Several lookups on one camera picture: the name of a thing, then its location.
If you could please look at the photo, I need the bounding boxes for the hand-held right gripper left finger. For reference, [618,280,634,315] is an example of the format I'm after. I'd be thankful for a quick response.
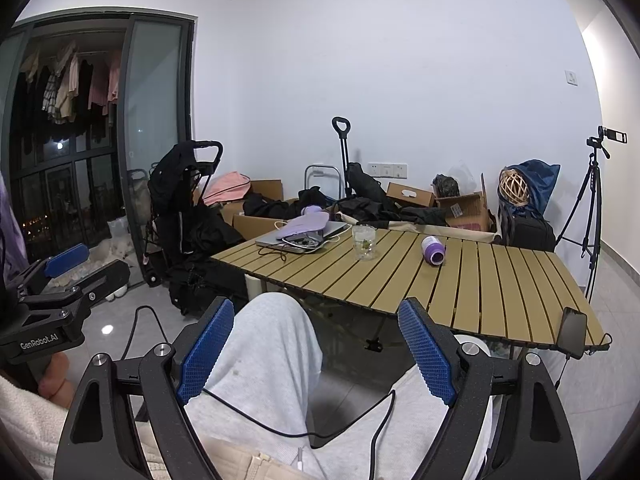
[52,297,236,480]

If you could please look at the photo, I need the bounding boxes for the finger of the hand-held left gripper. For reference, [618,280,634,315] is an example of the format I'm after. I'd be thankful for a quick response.
[17,243,91,301]
[22,259,132,313]

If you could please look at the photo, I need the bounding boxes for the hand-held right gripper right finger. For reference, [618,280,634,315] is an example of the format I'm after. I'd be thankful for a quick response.
[397,297,583,480]

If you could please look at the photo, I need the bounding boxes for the person's left forearm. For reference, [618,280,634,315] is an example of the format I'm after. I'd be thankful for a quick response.
[0,370,71,480]

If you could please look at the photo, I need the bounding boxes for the person's left hand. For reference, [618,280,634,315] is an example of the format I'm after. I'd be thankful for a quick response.
[39,352,77,407]

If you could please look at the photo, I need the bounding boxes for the white fluffy rug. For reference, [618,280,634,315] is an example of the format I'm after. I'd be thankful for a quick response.
[90,236,142,268]

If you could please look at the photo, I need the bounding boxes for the person's left leg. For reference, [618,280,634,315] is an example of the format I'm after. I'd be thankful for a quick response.
[150,292,326,480]

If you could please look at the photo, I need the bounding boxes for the person's leg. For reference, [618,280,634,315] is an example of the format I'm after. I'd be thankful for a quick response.
[150,292,326,480]
[310,360,501,480]

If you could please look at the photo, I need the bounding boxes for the purple cloth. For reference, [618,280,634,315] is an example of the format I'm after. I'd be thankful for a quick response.
[0,172,27,272]

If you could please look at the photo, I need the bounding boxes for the slatted folding table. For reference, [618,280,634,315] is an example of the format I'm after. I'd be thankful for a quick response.
[210,220,613,361]

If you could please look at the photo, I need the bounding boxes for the person's legs in grey trousers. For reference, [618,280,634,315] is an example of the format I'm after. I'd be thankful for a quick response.
[120,305,398,480]

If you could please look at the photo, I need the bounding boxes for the person's right leg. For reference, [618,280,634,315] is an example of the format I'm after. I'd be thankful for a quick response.
[310,360,501,480]

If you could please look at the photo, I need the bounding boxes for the black stroller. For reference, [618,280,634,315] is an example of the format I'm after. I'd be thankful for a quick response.
[142,140,246,317]

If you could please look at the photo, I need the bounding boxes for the beige jacket hem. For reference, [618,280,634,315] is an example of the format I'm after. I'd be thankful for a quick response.
[132,435,303,480]

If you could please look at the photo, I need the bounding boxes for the clear glass cup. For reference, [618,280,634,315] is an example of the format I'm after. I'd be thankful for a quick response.
[351,225,377,262]

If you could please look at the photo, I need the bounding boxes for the silver laptop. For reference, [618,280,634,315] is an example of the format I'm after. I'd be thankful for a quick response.
[255,220,352,254]

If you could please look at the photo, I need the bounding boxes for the open cardboard box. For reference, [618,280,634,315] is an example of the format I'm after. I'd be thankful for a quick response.
[220,179,292,242]

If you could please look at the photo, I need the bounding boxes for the large cardboard box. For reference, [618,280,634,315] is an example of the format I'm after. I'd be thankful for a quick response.
[434,172,496,234]

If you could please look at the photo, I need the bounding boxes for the pile of black clothes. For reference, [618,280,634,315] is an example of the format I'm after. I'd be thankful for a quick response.
[242,162,451,229]

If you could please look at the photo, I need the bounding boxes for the black smartphone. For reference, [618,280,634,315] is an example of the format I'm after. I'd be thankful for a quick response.
[556,307,589,360]

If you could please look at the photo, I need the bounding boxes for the pink garment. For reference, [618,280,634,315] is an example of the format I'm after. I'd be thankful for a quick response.
[202,171,252,206]

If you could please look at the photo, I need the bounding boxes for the small cardboard box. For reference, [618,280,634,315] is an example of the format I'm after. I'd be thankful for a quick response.
[385,182,436,210]

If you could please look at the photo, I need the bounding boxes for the black bag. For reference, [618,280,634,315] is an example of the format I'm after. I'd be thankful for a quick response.
[500,209,557,253]

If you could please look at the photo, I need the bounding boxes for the purple cloth pouch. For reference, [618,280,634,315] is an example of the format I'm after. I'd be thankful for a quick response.
[275,205,332,237]

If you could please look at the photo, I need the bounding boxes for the dark grey bundle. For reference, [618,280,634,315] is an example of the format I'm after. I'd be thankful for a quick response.
[432,174,461,199]

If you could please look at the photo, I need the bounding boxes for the sliding glass door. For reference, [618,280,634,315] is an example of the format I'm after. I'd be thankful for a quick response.
[116,14,197,287]

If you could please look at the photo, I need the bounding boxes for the row of hanging clothes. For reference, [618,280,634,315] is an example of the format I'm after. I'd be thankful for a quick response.
[17,41,124,127]

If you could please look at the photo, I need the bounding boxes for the wicker ball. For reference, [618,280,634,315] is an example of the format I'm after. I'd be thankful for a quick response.
[499,167,530,207]

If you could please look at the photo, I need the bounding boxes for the blue jacket on suitcase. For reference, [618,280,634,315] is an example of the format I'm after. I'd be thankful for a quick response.
[497,159,561,221]

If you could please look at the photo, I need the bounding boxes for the black tripod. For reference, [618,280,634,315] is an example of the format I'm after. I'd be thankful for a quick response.
[554,152,604,306]

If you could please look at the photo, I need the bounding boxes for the white charging cable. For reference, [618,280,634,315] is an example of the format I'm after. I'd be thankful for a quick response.
[276,232,346,255]

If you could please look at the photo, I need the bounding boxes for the black phone cable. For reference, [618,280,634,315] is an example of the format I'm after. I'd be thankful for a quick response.
[552,332,614,392]

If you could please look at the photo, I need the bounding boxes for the white wall outlets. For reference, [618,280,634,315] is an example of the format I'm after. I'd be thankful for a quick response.
[367,162,409,179]

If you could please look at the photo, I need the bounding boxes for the white metal frame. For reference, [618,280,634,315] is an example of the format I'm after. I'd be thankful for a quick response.
[303,164,344,194]

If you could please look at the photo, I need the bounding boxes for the black trolley handle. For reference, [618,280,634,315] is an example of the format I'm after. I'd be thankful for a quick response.
[331,116,354,199]

